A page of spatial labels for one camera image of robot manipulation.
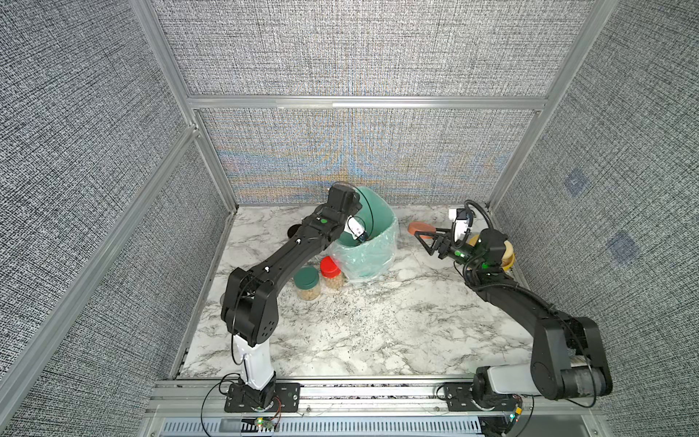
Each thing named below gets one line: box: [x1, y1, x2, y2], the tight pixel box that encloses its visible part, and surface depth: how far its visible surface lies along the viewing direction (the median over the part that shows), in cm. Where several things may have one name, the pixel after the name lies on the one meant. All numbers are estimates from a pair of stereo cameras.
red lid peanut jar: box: [319, 255, 345, 291], surface depth 88 cm
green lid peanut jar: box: [293, 265, 322, 302], surface depth 88 cm
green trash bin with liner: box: [328, 186, 400, 282], surface depth 80 cm
